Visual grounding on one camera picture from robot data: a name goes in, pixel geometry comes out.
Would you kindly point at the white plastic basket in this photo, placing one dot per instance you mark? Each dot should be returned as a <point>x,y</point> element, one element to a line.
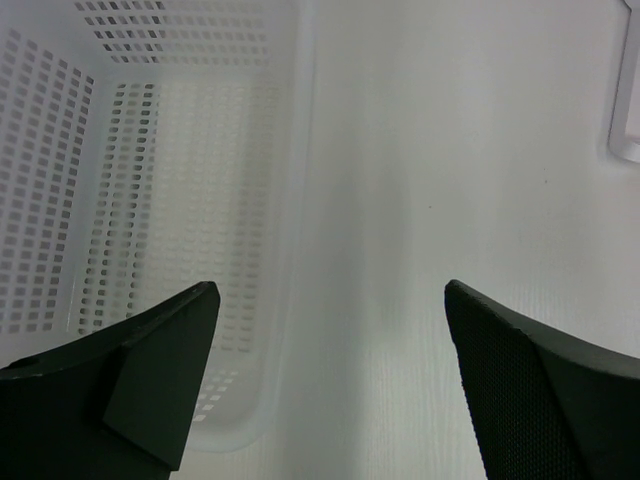
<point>147,146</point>

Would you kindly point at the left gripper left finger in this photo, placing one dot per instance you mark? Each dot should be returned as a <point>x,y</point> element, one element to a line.
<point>116,404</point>

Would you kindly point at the metal clothes rack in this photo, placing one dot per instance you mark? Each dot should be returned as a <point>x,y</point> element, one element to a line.
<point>624,129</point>

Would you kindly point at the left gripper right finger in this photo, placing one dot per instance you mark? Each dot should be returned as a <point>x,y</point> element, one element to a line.
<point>543,404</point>

